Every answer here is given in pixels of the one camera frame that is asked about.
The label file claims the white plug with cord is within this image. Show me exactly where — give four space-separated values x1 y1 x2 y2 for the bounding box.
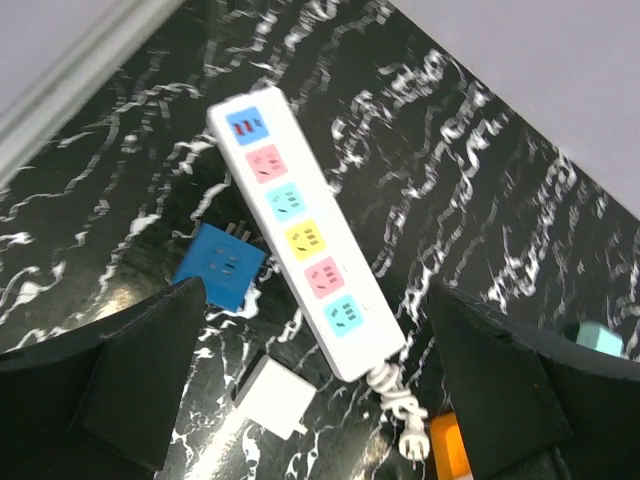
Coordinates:
366 362 431 462

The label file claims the orange power strip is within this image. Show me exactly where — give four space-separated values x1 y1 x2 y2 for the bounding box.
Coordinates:
430 412 473 480

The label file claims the blue cube socket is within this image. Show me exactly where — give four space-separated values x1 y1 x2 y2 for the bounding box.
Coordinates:
172 223 266 312

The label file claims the teal small cube plug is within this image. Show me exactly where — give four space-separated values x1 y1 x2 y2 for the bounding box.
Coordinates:
576 322 623 357

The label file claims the white multicolour power strip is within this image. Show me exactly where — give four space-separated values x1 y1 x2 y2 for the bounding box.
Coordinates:
207 87 405 389

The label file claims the white small charger adapter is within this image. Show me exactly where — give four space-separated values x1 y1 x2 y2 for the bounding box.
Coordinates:
235 355 316 440

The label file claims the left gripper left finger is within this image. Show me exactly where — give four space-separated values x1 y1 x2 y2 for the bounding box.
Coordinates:
1 278 205 479

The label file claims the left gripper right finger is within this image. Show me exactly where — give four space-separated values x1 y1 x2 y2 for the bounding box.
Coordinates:
427 283 639 479

